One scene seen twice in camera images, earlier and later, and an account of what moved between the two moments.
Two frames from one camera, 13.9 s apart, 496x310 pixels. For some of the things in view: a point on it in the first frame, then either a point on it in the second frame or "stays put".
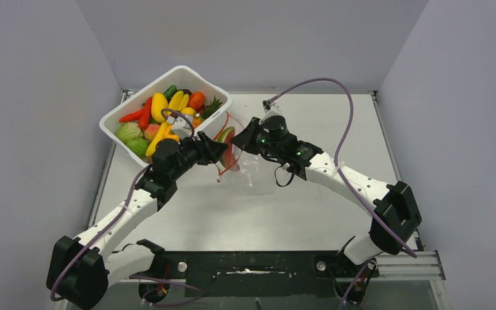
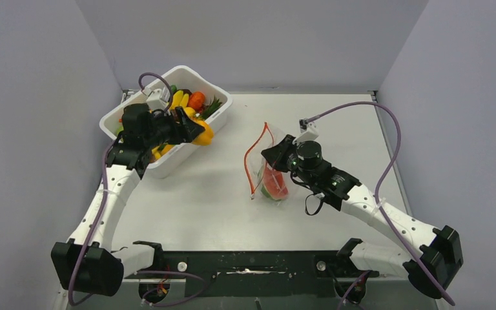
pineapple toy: (206, 111) stays put
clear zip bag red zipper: (229, 161) → (265, 179)
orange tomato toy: (196, 100) stays put
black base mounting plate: (260, 274) stays put
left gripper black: (208, 150) → (186, 130)
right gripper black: (245, 141) → (275, 156)
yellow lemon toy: (188, 110) stays put
